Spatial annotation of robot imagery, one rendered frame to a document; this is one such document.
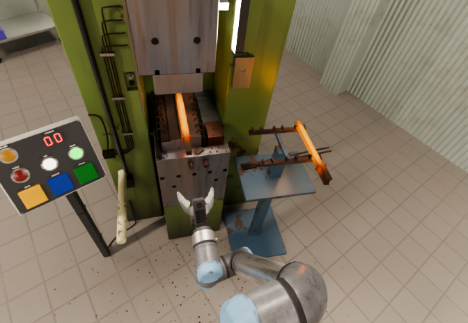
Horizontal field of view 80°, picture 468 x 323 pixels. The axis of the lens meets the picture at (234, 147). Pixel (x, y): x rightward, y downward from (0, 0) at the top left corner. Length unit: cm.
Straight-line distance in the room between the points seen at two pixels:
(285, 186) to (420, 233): 155
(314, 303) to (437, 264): 219
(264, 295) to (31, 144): 101
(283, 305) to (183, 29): 89
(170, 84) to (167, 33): 21
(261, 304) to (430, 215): 253
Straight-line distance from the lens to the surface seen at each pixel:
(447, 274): 280
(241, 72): 138
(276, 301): 63
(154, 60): 114
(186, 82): 120
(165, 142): 143
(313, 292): 67
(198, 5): 106
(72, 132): 130
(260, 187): 155
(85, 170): 133
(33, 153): 131
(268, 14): 131
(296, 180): 163
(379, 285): 245
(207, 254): 107
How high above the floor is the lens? 202
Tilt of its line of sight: 47 degrees down
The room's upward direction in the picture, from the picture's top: 9 degrees clockwise
